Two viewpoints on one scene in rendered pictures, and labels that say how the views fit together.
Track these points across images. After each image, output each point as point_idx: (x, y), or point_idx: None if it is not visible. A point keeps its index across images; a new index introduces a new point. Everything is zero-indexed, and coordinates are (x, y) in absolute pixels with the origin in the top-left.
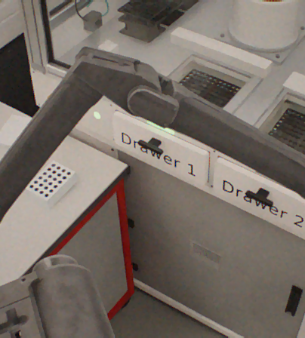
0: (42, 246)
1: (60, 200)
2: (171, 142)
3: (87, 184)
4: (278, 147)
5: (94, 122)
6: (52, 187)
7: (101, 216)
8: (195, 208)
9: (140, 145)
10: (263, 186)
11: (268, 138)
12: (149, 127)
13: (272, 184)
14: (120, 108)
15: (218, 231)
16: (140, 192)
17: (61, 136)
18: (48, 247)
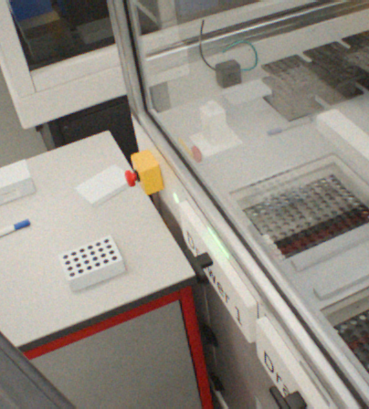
0: (32, 333)
1: (91, 286)
2: (220, 267)
3: (133, 279)
4: None
5: (175, 205)
6: (85, 267)
7: (150, 322)
8: (257, 363)
9: (186, 256)
10: (300, 391)
11: None
12: (205, 237)
13: (313, 396)
14: (188, 198)
15: (277, 408)
16: (217, 310)
17: None
18: (37, 338)
